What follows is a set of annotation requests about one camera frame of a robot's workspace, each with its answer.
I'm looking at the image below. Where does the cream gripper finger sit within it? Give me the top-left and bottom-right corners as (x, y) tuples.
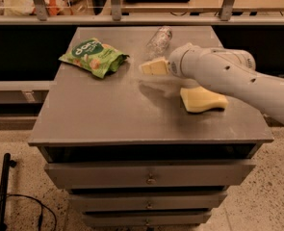
(140, 57), (168, 75)

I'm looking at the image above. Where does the clear plastic water bottle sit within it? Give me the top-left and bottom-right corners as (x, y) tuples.
(145, 26), (172, 60)

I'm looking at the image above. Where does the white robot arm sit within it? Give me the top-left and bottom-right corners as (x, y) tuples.
(140, 43), (284, 124)

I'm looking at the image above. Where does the yellow sponge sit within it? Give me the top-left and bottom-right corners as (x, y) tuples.
(180, 87), (228, 113)

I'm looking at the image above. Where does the green snack bag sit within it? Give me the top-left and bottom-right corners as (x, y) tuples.
(59, 38), (129, 79)

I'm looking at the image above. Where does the grey drawer cabinet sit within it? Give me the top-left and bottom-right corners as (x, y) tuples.
(29, 27), (272, 216)

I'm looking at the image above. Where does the grey metal railing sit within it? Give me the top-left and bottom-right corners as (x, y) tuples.
(0, 0), (284, 25)

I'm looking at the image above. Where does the top grey drawer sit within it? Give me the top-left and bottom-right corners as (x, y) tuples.
(45, 160), (254, 189)

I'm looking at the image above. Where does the grey drawer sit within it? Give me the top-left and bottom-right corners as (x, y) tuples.
(69, 191), (227, 212)
(45, 160), (254, 189)
(82, 211), (211, 227)

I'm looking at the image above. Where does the middle grey drawer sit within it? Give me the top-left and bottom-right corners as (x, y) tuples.
(69, 191), (227, 212)

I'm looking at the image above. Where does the white and orange bag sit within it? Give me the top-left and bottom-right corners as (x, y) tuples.
(4, 0), (65, 16)

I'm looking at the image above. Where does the bottom grey drawer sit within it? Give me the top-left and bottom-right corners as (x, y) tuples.
(82, 211), (211, 227)

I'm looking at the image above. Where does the black stand pole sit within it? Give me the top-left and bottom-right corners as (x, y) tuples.
(0, 153), (16, 231)

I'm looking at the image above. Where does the black floor cable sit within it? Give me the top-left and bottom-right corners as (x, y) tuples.
(0, 193), (58, 231)

